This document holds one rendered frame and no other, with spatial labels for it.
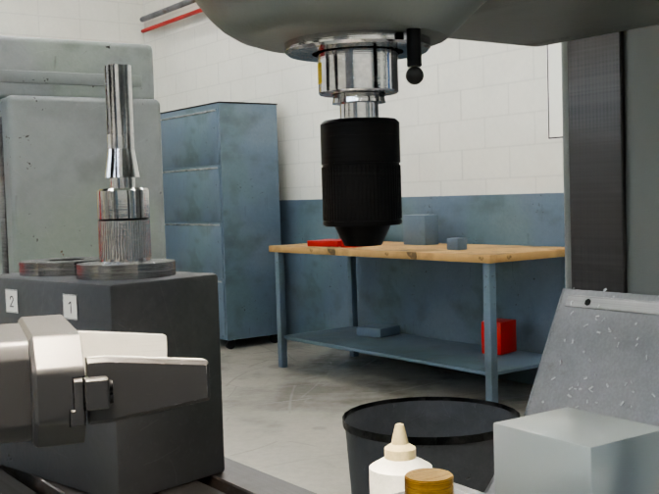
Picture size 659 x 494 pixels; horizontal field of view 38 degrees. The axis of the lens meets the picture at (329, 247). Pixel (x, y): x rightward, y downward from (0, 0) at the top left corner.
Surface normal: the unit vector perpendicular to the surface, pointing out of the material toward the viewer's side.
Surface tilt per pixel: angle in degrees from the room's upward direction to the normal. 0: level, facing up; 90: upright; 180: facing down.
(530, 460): 90
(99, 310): 90
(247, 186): 90
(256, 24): 148
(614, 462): 90
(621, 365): 64
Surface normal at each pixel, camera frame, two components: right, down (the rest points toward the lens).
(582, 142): -0.80, 0.06
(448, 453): 0.07, 0.11
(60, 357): 0.24, -0.68
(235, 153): 0.59, 0.03
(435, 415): -0.15, 0.00
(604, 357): -0.74, -0.38
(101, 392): 0.36, 0.04
